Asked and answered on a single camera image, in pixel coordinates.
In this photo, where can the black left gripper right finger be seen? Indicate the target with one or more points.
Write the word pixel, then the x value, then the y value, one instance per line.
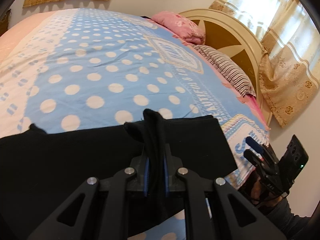
pixel 213 208

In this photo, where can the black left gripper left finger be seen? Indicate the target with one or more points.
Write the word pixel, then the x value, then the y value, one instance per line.
pixel 96 207

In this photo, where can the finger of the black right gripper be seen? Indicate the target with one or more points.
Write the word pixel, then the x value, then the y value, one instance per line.
pixel 254 145
pixel 254 159

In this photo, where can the black pants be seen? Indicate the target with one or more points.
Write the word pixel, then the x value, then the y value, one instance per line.
pixel 40 170

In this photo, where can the dark sleeve right forearm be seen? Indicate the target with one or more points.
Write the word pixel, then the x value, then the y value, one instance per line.
pixel 282 217

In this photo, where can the right hand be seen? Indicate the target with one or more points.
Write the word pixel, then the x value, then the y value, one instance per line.
pixel 256 192

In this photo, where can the black phone on gripper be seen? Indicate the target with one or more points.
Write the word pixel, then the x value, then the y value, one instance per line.
pixel 293 160

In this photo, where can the striped pillow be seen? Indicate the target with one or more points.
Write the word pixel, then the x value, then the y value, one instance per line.
pixel 228 69

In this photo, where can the cream wooden headboard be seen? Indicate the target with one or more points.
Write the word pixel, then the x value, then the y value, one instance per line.
pixel 229 36

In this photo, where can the beige lace curtain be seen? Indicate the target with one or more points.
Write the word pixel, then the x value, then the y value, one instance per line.
pixel 289 70

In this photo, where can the pink floral pillow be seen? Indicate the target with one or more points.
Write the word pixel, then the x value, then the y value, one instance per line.
pixel 180 26

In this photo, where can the blue polka dot bedspread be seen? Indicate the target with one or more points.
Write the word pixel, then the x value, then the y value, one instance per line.
pixel 87 68

